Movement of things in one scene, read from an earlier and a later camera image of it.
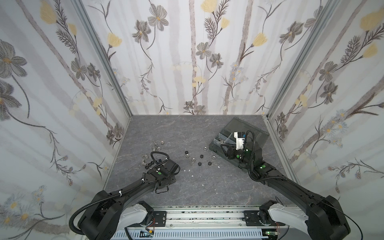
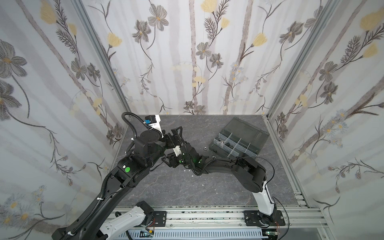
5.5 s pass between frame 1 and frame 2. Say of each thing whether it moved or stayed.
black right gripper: moved
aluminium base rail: stayed
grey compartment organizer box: stayed
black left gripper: moved
